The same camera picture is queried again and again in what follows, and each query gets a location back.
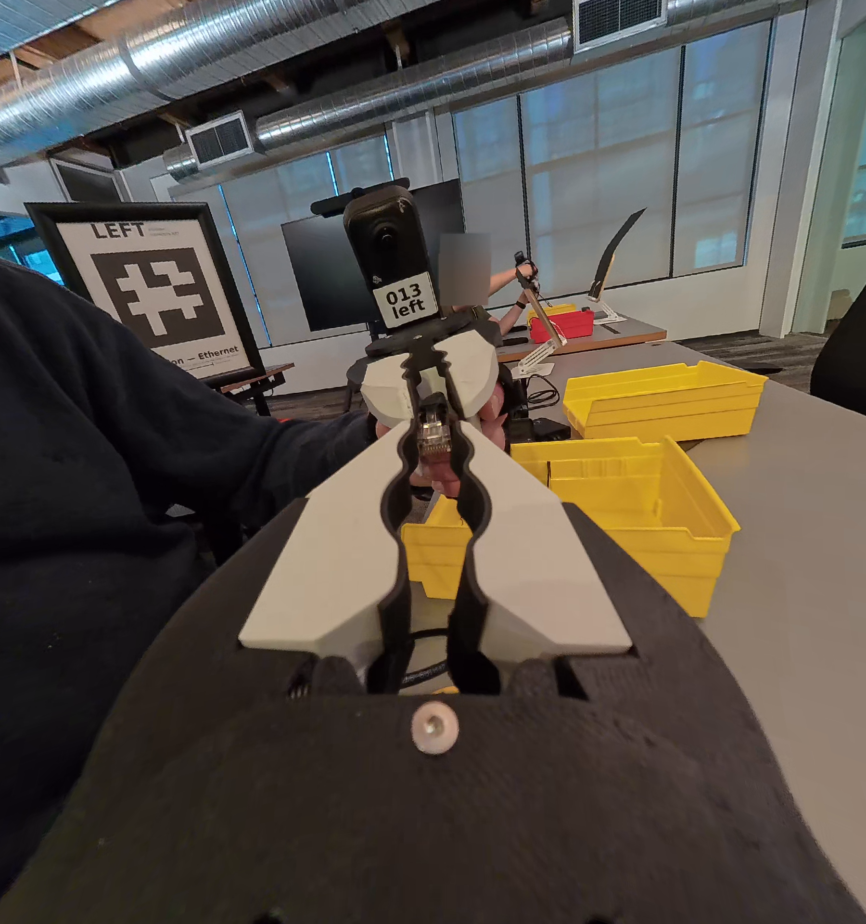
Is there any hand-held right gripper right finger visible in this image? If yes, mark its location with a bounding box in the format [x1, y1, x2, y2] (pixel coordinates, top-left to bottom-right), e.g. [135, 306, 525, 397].
[447, 422, 635, 659]

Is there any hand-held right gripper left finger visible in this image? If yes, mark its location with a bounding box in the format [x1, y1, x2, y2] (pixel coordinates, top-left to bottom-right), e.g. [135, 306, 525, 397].
[238, 419, 420, 658]

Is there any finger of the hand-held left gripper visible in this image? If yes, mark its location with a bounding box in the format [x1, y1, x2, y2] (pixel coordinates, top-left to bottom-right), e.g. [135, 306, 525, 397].
[359, 338, 428, 425]
[433, 331, 501, 427]

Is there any black ethernet cable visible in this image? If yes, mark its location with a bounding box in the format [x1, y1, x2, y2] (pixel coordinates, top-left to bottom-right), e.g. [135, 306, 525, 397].
[403, 393, 477, 693]

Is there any person's left forearm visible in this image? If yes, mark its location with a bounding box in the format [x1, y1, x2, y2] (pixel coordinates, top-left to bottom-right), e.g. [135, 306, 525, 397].
[166, 400, 380, 553]

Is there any person's left hand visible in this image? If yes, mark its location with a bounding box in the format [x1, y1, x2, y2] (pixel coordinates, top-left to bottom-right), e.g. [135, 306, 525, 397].
[374, 381, 511, 501]

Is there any black webcam bar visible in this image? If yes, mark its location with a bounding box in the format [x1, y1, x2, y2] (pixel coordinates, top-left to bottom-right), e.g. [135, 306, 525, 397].
[309, 177, 411, 217]

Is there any black monitor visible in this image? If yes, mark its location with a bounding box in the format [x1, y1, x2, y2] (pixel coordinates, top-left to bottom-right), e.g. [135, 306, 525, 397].
[280, 178, 467, 334]

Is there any yellow plastic bin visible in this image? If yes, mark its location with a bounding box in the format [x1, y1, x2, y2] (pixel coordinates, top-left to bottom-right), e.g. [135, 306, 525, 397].
[510, 435, 741, 619]
[562, 360, 769, 442]
[401, 494, 479, 602]

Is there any red plastic bin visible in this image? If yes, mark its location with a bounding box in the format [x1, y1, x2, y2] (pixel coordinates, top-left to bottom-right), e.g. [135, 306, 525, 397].
[530, 308, 596, 345]

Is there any wooden table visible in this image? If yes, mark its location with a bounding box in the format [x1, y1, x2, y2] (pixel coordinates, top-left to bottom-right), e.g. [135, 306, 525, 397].
[497, 316, 669, 363]

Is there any white vent grille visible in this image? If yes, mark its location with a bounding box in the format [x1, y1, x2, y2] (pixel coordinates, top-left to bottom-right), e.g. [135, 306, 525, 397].
[185, 111, 254, 169]
[573, 0, 669, 53]

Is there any framed marker sign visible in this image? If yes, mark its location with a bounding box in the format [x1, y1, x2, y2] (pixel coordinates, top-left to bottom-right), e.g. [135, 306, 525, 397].
[25, 201, 267, 384]

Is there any person's dark sweater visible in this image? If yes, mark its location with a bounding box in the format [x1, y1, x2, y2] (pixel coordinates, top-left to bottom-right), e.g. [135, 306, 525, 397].
[0, 249, 318, 924]

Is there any black chair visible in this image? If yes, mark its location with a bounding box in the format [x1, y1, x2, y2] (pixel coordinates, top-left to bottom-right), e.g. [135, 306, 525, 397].
[810, 240, 866, 424]

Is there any silver air duct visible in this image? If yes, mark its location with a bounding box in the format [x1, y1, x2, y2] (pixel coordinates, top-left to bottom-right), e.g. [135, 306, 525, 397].
[0, 0, 420, 171]
[162, 0, 795, 182]

